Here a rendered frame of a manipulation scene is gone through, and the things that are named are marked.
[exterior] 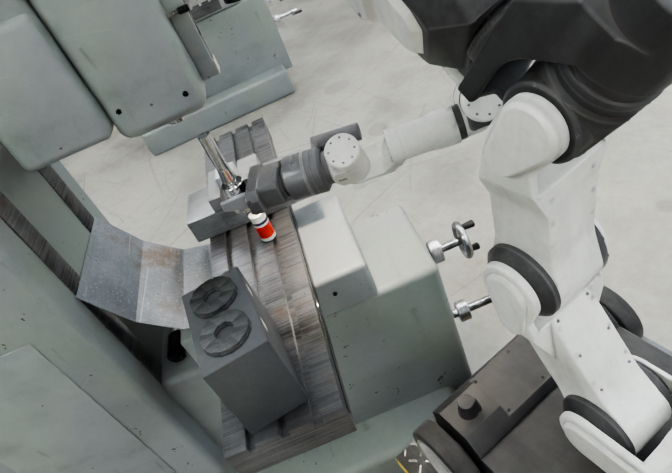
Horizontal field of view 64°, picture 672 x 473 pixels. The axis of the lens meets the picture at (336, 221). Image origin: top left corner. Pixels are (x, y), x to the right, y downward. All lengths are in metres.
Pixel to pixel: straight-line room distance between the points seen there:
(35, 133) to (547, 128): 0.90
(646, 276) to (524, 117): 1.69
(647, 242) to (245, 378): 1.81
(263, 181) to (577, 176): 0.54
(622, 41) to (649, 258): 1.83
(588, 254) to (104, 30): 0.90
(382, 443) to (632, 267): 1.16
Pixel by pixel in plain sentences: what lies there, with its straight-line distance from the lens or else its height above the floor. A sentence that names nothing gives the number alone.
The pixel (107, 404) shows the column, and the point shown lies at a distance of 1.49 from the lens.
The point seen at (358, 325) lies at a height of 0.62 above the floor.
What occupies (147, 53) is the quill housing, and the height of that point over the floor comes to 1.46.
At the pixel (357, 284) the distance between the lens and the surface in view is 1.36.
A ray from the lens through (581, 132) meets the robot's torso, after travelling 0.65.
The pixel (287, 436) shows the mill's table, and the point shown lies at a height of 0.89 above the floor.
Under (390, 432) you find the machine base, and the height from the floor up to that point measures 0.20.
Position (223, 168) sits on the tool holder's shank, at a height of 1.25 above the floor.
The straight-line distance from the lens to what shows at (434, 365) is 1.71.
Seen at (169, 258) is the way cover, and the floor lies 0.88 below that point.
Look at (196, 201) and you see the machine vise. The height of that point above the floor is 0.97.
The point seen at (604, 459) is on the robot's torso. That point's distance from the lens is 1.14.
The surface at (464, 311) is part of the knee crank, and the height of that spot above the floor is 0.50.
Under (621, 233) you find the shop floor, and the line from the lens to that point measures 2.45.
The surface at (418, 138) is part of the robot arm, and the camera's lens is 0.98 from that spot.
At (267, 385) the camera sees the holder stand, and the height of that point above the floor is 1.00.
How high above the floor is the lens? 1.72
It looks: 37 degrees down
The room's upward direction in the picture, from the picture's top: 24 degrees counter-clockwise
